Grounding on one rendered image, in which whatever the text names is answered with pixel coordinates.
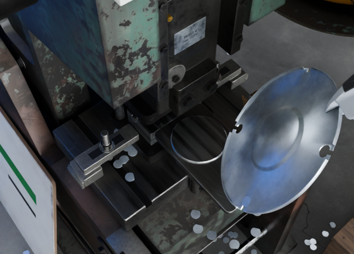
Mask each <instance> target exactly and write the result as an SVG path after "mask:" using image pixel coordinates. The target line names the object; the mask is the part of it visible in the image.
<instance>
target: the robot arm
mask: <svg viewBox="0 0 354 254"><path fill-rule="evenodd" d="M338 106H339V107H340V108H341V110H342V115H345V116H346V118H348V119H350V120H352V119H354V74H353V75H352V76H351V77H350V78H348V79H347V80H346V81H345V82H344V83H343V85H342V87H341V88H340V89H339V90H338V91H337V92H336V93H335V94H334V95H333V97H332V98H331V99H330V101H329V102H328V104H327V105H326V107H325V109H324V111H325V112H326V113H328V112H330V111H332V110H334V109H336V108H337V107H338Z"/></svg>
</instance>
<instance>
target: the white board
mask: <svg viewBox="0 0 354 254"><path fill-rule="evenodd" d="M0 201H1V203H2V205H3V206H4V208H5V209H6V211H7V212H8V214H9V216H10V217H11V218H12V220H13V222H14V223H15V225H16V226H17V228H18V230H19V231H20V233H21V234H22V236H23V237H24V239H25V241H26V242H27V244H28V245H29V247H30V248H31V250H32V252H33V253H34V254H57V223H56V183H55V181H54V179H53V178H52V176H51V175H50V174H49V172H48V171H47V170H46V168H45V167H44V166H43V164H42V163H41V161H40V160H39V158H38V157H37V156H36V154H35V153H34V152H33V150H32V149H31V147H30V146H29V145H28V143H27V142H26V141H25V139H24V138H23V137H22V135H21V134H20V132H19V131H18V129H17V128H16V127H15V125H14V124H13V122H12V121H11V120H10V118H9V117H8V116H7V114H6V113H5V112H4V110H3V109H2V107H1V106H0Z"/></svg>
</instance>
